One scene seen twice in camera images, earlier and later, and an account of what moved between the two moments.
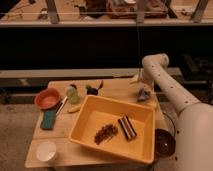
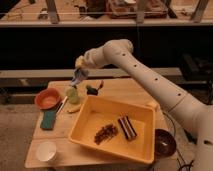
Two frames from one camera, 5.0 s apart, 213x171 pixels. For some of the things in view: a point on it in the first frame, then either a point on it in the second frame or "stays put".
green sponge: x=48 y=119 stays put
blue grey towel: x=143 y=95 → x=79 y=75
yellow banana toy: x=74 y=109 stays put
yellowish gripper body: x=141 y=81 → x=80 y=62
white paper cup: x=46 y=151 stays put
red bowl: x=47 y=98 stays put
